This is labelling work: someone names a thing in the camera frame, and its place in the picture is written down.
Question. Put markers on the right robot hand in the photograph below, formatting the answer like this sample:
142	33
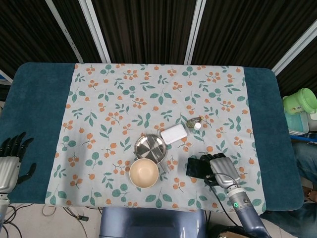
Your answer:
221	168

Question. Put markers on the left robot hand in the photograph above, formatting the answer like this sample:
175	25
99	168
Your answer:
13	161

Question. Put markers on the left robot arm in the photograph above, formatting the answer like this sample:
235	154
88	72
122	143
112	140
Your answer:
3	208

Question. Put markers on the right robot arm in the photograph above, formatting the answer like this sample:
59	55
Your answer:
244	208

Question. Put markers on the teal table cover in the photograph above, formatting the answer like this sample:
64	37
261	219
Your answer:
37	129

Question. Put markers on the white green glue stick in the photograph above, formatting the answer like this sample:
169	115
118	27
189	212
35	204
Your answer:
197	126

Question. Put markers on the white rectangular power bank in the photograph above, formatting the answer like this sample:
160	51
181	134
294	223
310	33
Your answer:
174	134

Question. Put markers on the clear plastic ruler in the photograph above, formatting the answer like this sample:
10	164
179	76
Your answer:
158	151

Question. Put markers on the floral fruit print tablecloth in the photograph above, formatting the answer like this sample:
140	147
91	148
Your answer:
158	136

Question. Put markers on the stainless steel plate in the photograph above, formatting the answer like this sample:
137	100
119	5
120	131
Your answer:
150	149

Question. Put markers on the beige plastic bowl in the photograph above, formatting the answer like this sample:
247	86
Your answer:
143	173

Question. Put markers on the blue robot torso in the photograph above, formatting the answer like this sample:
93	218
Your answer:
153	222

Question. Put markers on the clear plastic storage box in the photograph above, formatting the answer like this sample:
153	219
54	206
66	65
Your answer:
298	122

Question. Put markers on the green lidded plastic container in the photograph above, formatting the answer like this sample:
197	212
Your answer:
299	101

